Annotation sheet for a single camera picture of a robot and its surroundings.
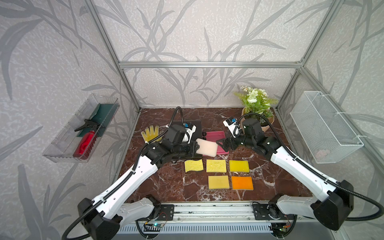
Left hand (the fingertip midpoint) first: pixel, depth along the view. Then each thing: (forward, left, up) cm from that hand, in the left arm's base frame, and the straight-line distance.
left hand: (200, 147), depth 71 cm
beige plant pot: (+22, -41, -10) cm, 47 cm away
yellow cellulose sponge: (0, -10, -23) cm, 25 cm away
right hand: (+7, -11, -1) cm, 13 cm away
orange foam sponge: (-9, -24, -23) cm, 34 cm away
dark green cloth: (+15, +49, +6) cm, 52 cm away
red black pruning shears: (-3, +47, +10) cm, 48 cm away
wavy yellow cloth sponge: (+1, +5, -23) cm, 23 cm away
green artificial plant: (+27, -32, +6) cm, 42 cm away
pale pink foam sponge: (0, -3, 0) cm, 3 cm away
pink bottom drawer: (-1, -10, 0) cm, 10 cm away
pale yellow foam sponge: (-9, -11, -24) cm, 28 cm away
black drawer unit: (+6, +1, +11) cm, 13 cm away
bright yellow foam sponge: (+1, -24, -23) cm, 33 cm away
